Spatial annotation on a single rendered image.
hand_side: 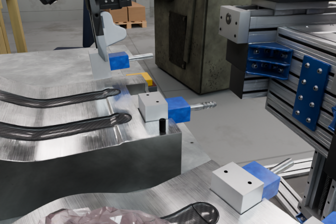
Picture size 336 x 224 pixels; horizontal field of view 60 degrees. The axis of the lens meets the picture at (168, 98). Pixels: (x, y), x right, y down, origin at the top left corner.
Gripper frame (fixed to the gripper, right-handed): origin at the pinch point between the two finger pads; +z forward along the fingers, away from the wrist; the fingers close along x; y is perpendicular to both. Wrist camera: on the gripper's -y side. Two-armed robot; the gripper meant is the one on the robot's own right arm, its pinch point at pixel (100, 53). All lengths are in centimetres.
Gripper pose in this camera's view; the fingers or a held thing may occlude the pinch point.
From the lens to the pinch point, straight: 61.8
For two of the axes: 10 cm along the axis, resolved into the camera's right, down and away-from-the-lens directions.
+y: 9.5, -1.9, 2.5
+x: -3.0, -3.2, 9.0
